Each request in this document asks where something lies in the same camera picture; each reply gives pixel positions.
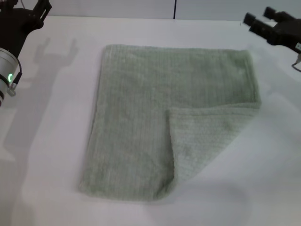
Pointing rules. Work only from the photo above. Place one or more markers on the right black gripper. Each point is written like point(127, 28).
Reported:
point(287, 30)

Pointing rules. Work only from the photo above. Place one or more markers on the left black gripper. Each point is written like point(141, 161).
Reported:
point(16, 28)

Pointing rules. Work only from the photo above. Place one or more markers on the light green ribbed towel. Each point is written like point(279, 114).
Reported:
point(141, 117)

